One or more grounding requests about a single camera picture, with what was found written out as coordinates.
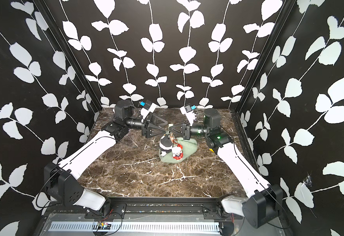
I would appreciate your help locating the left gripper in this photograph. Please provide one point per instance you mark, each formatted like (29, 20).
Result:
(146, 130)

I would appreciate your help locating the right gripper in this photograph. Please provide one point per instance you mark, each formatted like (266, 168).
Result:
(186, 132)

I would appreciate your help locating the green corduroy bag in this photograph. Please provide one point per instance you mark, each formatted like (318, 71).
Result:
(189, 147)

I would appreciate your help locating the black white plush charm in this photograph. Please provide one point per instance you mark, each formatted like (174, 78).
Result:
(165, 145)

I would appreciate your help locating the white red plush charm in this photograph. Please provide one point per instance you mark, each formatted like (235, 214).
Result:
(177, 152)

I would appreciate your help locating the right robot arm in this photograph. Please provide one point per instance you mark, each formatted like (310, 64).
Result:
(264, 201)

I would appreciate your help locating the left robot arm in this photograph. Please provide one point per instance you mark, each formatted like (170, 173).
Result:
(61, 179)

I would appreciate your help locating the small circuit board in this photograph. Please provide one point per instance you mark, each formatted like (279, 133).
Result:
(103, 226)

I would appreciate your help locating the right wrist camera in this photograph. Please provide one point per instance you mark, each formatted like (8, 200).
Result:
(189, 112)

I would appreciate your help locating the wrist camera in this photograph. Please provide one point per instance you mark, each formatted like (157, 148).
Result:
(189, 112)
(146, 108)

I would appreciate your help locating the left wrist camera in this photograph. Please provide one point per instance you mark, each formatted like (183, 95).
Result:
(146, 108)

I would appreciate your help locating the perforated metal rail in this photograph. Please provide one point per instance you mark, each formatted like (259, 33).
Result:
(143, 227)

